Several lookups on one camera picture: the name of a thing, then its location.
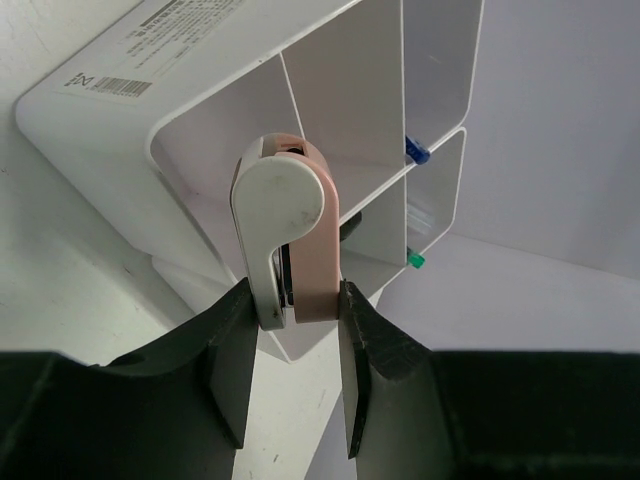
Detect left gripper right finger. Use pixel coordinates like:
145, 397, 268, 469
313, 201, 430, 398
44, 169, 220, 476
338, 281, 639, 479

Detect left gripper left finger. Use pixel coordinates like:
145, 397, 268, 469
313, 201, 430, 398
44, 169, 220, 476
1, 281, 258, 479

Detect teal dark pen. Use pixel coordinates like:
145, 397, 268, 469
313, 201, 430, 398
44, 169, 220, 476
407, 247, 425, 269

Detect purple highlighter marker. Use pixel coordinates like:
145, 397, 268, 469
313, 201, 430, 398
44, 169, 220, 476
405, 135, 431, 165

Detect green highlighter marker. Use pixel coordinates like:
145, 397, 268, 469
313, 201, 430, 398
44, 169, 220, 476
339, 212, 363, 242

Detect right white organizer bin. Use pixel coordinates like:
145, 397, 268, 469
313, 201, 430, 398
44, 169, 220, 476
269, 127, 469, 364

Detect white organizer bin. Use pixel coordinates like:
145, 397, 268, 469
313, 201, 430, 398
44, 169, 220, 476
15, 1, 483, 279
269, 127, 469, 364

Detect left white organizer bin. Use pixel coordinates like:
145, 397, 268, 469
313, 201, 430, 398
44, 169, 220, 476
15, 1, 483, 279

